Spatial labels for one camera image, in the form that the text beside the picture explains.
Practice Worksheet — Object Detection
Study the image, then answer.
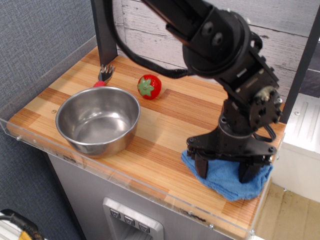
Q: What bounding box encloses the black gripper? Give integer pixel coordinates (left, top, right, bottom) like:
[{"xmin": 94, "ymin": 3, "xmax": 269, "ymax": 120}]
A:
[{"xmin": 187, "ymin": 99, "xmax": 277, "ymax": 183}]

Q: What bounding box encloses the blue rag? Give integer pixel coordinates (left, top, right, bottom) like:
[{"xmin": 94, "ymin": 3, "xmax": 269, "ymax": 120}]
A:
[{"xmin": 181, "ymin": 150, "xmax": 273, "ymax": 201}]

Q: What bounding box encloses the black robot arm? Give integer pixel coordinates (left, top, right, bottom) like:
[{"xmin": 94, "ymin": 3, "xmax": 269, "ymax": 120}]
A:
[{"xmin": 103, "ymin": 0, "xmax": 282, "ymax": 183}]

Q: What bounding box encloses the silver metal pan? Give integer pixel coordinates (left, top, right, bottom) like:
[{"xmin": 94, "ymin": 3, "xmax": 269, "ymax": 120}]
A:
[{"xmin": 55, "ymin": 86, "xmax": 141, "ymax": 158}]

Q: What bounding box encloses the clear acrylic table guard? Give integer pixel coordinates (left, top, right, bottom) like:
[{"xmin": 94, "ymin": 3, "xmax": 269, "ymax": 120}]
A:
[{"xmin": 0, "ymin": 34, "xmax": 287, "ymax": 240}]

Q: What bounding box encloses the white toy sink unit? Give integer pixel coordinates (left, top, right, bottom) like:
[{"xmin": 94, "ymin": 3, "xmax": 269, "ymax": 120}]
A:
[{"xmin": 271, "ymin": 93, "xmax": 320, "ymax": 202}]

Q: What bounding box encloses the red toy strawberry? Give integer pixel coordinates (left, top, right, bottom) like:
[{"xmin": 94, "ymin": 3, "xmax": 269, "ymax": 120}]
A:
[{"xmin": 137, "ymin": 74, "xmax": 162, "ymax": 100}]

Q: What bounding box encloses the silver dispenser button panel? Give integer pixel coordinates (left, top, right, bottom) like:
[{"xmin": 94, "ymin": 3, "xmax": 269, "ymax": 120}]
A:
[{"xmin": 102, "ymin": 197, "xmax": 165, "ymax": 240}]

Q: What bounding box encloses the silver toy fridge cabinet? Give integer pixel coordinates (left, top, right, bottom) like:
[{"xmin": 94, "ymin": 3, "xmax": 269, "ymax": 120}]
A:
[{"xmin": 46, "ymin": 152, "xmax": 237, "ymax": 240}]

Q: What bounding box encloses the yellow object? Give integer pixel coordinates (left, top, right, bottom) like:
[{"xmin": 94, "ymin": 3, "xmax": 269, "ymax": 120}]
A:
[{"xmin": 18, "ymin": 230, "xmax": 33, "ymax": 240}]

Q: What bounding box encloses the red-handled metal spork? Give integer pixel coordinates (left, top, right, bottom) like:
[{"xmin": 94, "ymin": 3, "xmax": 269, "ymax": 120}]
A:
[{"xmin": 93, "ymin": 64, "xmax": 115, "ymax": 88}]

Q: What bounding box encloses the black vertical post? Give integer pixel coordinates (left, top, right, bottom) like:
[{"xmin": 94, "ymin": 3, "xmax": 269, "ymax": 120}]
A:
[{"xmin": 90, "ymin": 0, "xmax": 118, "ymax": 66}]

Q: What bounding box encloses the black cable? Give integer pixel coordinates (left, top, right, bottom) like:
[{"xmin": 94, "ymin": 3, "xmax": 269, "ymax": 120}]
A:
[{"xmin": 0, "ymin": 208, "xmax": 41, "ymax": 240}]

